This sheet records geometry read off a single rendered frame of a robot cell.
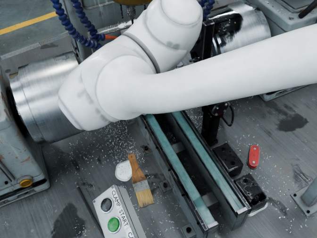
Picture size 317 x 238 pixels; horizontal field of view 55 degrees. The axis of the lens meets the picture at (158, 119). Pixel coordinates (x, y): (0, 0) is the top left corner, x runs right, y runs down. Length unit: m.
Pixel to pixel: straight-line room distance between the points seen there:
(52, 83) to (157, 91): 0.54
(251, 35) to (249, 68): 0.72
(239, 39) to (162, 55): 0.54
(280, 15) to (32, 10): 2.94
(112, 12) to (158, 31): 0.64
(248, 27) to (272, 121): 0.38
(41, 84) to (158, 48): 0.45
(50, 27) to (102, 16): 2.21
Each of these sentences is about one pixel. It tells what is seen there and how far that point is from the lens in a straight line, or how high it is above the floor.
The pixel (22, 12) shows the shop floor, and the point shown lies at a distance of 3.68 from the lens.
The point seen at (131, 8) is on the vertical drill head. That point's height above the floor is 1.28.
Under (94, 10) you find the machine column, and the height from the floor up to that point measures 1.16.
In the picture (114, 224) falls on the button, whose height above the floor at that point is 1.07.
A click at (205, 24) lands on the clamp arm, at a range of 0.86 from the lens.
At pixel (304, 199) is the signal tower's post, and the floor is 0.82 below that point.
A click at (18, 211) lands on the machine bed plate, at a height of 0.80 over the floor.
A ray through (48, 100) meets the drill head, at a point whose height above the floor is 1.13.
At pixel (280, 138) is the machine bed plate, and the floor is 0.80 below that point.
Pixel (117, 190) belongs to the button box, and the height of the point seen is 1.08.
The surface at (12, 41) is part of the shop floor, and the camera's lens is 3.29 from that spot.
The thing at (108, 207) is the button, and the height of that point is 1.07.
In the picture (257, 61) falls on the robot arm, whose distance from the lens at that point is 0.35.
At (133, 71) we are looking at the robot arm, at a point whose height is 1.43.
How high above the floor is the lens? 1.73
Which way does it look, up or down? 51 degrees down
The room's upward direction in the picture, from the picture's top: 3 degrees counter-clockwise
